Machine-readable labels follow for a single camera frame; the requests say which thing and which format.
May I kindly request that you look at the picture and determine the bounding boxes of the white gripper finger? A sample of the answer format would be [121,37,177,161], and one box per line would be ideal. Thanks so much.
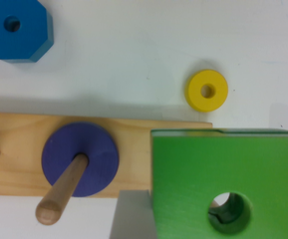
[110,190,157,239]

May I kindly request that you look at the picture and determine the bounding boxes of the green square block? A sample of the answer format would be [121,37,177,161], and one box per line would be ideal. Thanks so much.
[151,129,288,239]

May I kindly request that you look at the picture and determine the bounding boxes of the blue octagon block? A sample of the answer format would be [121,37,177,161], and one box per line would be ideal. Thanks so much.
[0,0,54,63]

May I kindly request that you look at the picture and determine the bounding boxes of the middle wooden peg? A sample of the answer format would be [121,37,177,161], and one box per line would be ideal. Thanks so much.
[35,154,89,225]

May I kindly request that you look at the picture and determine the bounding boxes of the wooden peg base board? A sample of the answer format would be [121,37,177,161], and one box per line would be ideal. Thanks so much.
[0,113,212,198]

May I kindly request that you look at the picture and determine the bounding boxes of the purple ring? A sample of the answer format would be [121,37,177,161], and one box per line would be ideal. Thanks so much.
[41,121,120,198]

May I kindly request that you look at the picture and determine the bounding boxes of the yellow ring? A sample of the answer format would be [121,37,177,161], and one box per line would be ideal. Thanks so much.
[184,69,229,114]

